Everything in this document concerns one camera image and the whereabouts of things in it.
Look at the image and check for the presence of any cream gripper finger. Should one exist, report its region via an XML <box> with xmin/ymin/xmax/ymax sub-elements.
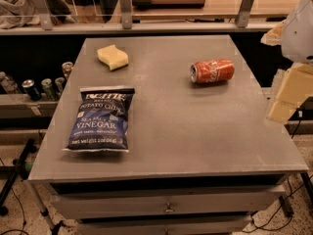
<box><xmin>267</xmin><ymin>63</ymin><xmax>313</xmax><ymax>123</ymax></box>
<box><xmin>260</xmin><ymin>21</ymin><xmax>285</xmax><ymax>46</ymax></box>

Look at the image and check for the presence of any left metal rail bracket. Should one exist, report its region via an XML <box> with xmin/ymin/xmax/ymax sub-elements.
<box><xmin>33</xmin><ymin>0</ymin><xmax>53</xmax><ymax>30</ymax></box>

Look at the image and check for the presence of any plastic water bottle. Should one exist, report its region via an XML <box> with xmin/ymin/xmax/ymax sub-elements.
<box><xmin>0</xmin><ymin>71</ymin><xmax>21</xmax><ymax>94</ymax></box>

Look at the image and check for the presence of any green soda can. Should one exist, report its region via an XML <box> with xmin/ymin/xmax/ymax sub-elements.
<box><xmin>41</xmin><ymin>78</ymin><xmax>58</xmax><ymax>101</ymax></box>

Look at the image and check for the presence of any yellow sponge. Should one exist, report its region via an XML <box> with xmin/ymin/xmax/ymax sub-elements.
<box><xmin>97</xmin><ymin>45</ymin><xmax>129</xmax><ymax>71</ymax></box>

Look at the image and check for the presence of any black tripod stand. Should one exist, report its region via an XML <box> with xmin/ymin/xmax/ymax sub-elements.
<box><xmin>0</xmin><ymin>139</ymin><xmax>37</xmax><ymax>216</ymax></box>

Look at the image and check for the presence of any silver soda can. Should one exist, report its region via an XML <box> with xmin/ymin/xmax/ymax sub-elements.
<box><xmin>55</xmin><ymin>77</ymin><xmax>66</xmax><ymax>94</ymax></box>

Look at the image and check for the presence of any lower drawer with handle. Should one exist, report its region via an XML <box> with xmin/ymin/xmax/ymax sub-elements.
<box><xmin>77</xmin><ymin>215</ymin><xmax>250</xmax><ymax>235</ymax></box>

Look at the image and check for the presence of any drawer with handle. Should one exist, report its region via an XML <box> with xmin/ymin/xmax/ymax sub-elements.
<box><xmin>77</xmin><ymin>215</ymin><xmax>250</xmax><ymax>235</ymax></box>
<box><xmin>51</xmin><ymin>185</ymin><xmax>284</xmax><ymax>219</ymax></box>

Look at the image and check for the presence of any upper drawer with handle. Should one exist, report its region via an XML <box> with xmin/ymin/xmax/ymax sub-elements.
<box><xmin>51</xmin><ymin>185</ymin><xmax>284</xmax><ymax>219</ymax></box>

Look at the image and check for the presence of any grey drawer cabinet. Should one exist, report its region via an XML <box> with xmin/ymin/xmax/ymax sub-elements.
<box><xmin>29</xmin><ymin>35</ymin><xmax>306</xmax><ymax>224</ymax></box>

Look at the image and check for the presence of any red coke can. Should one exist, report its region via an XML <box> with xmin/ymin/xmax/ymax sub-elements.
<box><xmin>191</xmin><ymin>59</ymin><xmax>235</xmax><ymax>83</ymax></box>

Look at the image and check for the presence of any blue soda can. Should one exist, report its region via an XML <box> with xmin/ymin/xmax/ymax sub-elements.
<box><xmin>22</xmin><ymin>79</ymin><xmax>41</xmax><ymax>101</ymax></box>

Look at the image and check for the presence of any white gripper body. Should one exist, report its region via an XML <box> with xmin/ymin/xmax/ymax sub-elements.
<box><xmin>281</xmin><ymin>0</ymin><xmax>313</xmax><ymax>64</ymax></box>

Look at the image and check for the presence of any black floor cable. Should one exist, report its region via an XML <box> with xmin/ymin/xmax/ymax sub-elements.
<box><xmin>243</xmin><ymin>174</ymin><xmax>313</xmax><ymax>234</ymax></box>

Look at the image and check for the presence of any right metal rail bracket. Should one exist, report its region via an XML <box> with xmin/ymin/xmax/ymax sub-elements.
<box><xmin>235</xmin><ymin>0</ymin><xmax>254</xmax><ymax>27</ymax></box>

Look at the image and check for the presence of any blue potato chips bag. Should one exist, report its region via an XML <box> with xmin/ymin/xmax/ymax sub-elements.
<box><xmin>67</xmin><ymin>85</ymin><xmax>135</xmax><ymax>152</ymax></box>

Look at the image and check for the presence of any orange soda can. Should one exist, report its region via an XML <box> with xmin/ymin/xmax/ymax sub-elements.
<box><xmin>62</xmin><ymin>62</ymin><xmax>73</xmax><ymax>79</ymax></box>

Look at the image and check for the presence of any middle metal rail bracket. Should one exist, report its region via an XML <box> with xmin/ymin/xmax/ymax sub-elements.
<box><xmin>119</xmin><ymin>0</ymin><xmax>132</xmax><ymax>29</ymax></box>

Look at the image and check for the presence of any metal rail bracket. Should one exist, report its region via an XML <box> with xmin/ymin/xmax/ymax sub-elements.
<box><xmin>33</xmin><ymin>0</ymin><xmax>53</xmax><ymax>30</ymax></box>
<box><xmin>235</xmin><ymin>0</ymin><xmax>254</xmax><ymax>27</ymax></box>
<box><xmin>119</xmin><ymin>0</ymin><xmax>132</xmax><ymax>29</ymax></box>

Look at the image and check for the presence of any grey cloth pile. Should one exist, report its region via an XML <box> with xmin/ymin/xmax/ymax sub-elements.
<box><xmin>0</xmin><ymin>0</ymin><xmax>67</xmax><ymax>30</ymax></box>

